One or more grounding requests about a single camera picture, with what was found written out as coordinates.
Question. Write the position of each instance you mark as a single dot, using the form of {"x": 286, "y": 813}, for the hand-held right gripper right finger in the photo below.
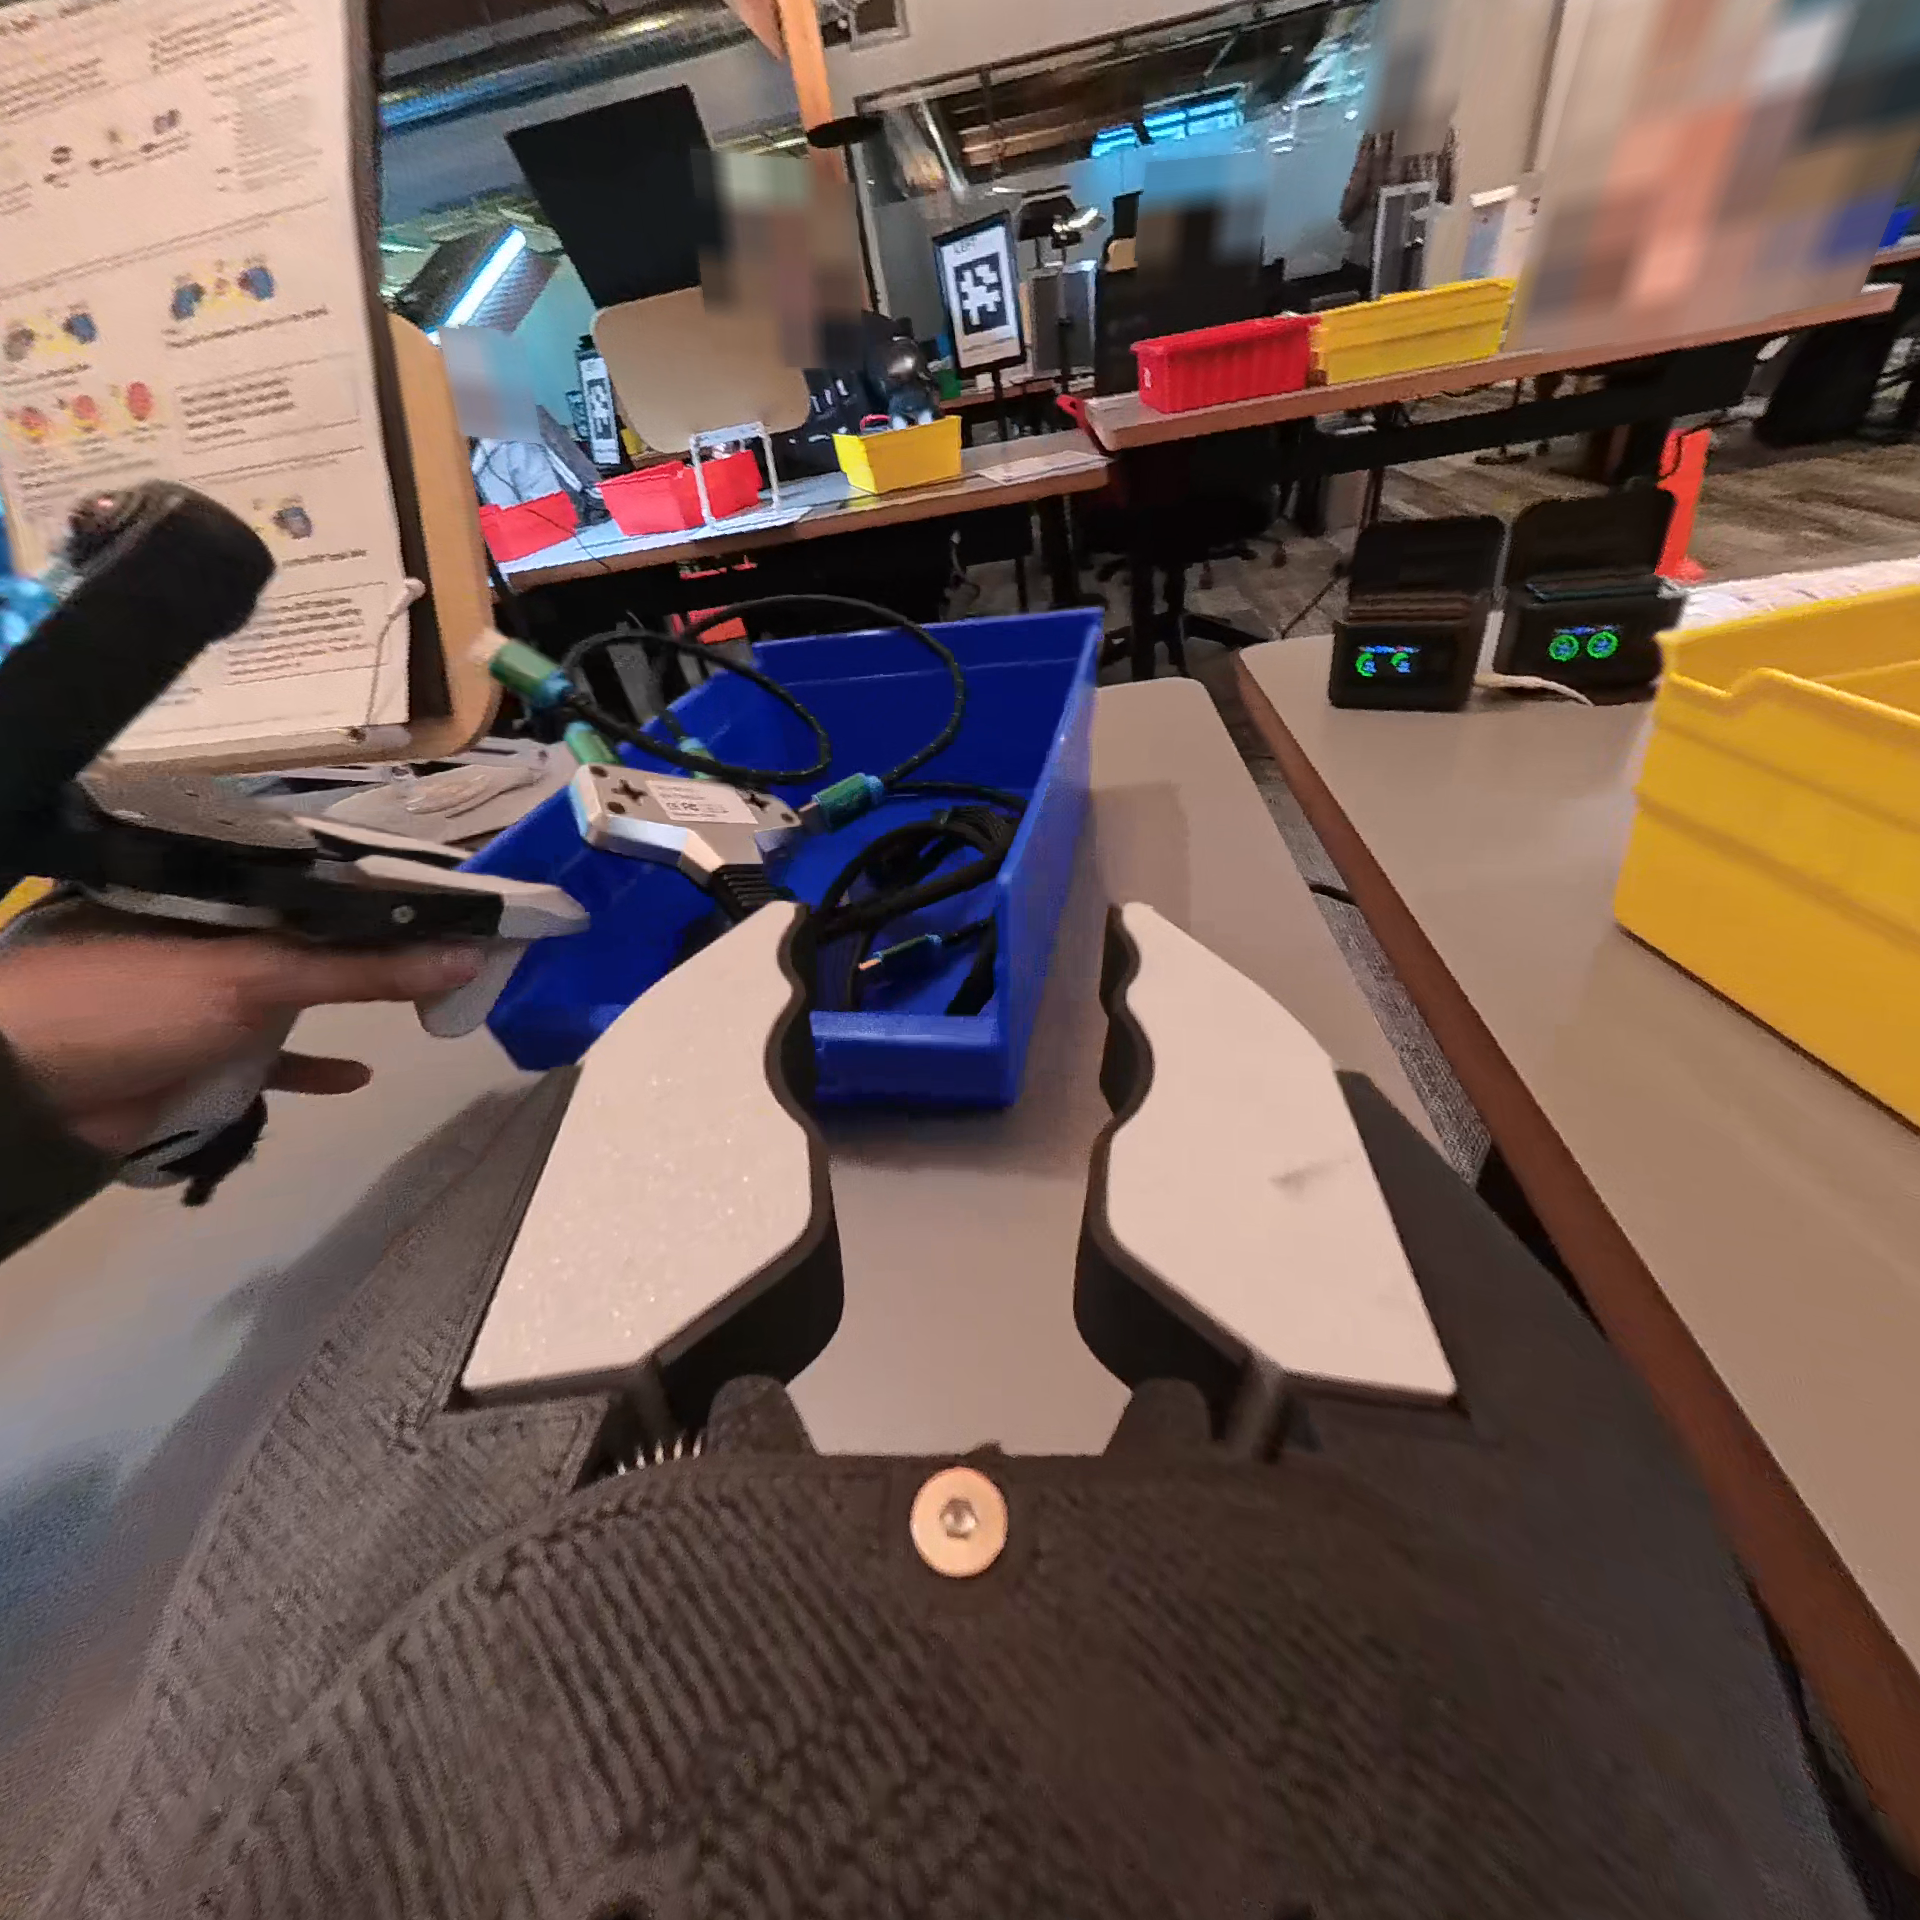
{"x": 1262, "y": 1185}

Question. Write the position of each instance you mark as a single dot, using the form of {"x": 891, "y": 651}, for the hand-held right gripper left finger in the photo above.
{"x": 660, "y": 1185}

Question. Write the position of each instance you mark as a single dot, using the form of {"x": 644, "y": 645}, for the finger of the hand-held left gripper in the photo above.
{"x": 478, "y": 996}
{"x": 453, "y": 898}

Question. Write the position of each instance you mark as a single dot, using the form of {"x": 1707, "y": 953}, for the grey and black USB hub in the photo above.
{"x": 660, "y": 818}

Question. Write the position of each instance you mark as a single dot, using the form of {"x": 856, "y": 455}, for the blue plastic bin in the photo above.
{"x": 1036, "y": 707}

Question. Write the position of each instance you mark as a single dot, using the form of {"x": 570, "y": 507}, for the person's left forearm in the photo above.
{"x": 38, "y": 1171}

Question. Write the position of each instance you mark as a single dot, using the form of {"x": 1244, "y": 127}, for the person's left hand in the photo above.
{"x": 151, "y": 1037}

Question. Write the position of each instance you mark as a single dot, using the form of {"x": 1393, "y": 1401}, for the clear acrylic stand base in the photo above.
{"x": 436, "y": 795}

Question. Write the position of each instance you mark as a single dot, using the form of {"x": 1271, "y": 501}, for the instruction sheet on wooden board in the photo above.
{"x": 182, "y": 377}

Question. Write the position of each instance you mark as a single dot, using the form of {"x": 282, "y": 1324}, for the red plastic bin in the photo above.
{"x": 675, "y": 495}
{"x": 1223, "y": 362}
{"x": 528, "y": 525}

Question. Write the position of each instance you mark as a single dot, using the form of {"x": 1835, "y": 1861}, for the grey table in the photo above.
{"x": 839, "y": 510}

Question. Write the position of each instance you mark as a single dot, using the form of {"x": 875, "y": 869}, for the black charger box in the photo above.
{"x": 1591, "y": 608}
{"x": 1419, "y": 632}

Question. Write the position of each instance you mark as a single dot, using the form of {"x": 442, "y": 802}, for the brown board on clear stand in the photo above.
{"x": 697, "y": 368}

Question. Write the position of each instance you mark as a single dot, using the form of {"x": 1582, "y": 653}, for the large yellow plastic bin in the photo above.
{"x": 1784, "y": 841}

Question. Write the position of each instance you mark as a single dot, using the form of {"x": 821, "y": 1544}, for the small yellow plastic bin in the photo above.
{"x": 900, "y": 455}

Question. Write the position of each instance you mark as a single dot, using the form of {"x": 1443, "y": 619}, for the black panel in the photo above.
{"x": 614, "y": 195}

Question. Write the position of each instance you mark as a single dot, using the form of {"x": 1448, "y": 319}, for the white paper sheet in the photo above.
{"x": 1038, "y": 468}

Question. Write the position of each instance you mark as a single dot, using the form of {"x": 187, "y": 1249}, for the black and white tag sign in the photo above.
{"x": 982, "y": 298}

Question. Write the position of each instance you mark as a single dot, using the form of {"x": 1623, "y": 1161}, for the orange traffic cone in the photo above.
{"x": 1683, "y": 503}

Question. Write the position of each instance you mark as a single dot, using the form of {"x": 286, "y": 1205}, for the long wooden table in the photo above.
{"x": 1500, "y": 394}

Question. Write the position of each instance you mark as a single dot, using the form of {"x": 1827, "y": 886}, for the long yellow plastic bin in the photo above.
{"x": 1411, "y": 333}

